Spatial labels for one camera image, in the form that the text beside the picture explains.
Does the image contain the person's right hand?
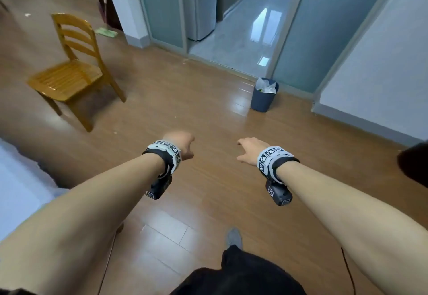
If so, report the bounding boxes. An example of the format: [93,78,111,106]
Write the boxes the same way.
[237,138,270,166]

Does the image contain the person's left hand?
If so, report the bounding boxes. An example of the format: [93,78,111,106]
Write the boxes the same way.
[163,131,195,161]

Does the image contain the person's right forearm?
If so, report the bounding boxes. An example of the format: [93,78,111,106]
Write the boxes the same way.
[276,161,428,295]

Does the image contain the person's left forearm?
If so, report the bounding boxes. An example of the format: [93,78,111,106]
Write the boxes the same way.
[0,153,167,295]

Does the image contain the marker-printed left wristband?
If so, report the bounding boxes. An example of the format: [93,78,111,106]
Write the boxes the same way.
[142,140,182,175]

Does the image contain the marker-printed wristband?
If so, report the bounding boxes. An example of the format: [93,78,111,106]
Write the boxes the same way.
[142,140,182,175]
[256,146,300,184]

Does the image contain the marker-printed right wristband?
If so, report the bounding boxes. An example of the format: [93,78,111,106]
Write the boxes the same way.
[256,146,300,184]

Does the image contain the dark blue trash bin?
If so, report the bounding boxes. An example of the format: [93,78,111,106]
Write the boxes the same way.
[250,78,280,113]

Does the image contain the clear plastic bin liner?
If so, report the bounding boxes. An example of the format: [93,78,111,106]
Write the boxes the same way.
[255,78,278,94]

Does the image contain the person's grey shoe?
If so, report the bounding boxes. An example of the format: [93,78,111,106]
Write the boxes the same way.
[226,227,243,251]

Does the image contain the person's black trousers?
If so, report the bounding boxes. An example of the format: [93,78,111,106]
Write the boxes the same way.
[170,245,307,295]

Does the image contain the wooden slat-back chair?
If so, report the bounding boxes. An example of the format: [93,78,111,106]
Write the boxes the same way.
[27,13,127,133]

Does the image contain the green flat mop head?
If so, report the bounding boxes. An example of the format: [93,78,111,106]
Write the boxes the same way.
[95,27,119,39]

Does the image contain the silver refrigerator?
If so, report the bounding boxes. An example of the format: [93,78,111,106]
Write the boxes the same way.
[182,0,219,42]

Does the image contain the frosted glass sliding door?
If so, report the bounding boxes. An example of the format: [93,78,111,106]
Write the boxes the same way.
[134,0,188,52]
[270,0,399,95]

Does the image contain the white bed mattress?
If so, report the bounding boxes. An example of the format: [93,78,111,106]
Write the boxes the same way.
[0,138,70,242]

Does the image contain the black rounded object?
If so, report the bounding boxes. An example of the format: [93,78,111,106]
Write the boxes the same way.
[397,140,428,189]

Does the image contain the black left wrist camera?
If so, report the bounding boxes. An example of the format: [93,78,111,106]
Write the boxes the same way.
[145,174,173,200]

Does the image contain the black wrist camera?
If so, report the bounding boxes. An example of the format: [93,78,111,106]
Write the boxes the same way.
[145,174,173,200]
[265,179,293,207]

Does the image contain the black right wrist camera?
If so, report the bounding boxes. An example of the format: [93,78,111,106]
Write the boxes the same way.
[265,179,293,207]

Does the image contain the thin black cable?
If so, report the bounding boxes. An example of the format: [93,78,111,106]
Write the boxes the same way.
[340,247,357,295]

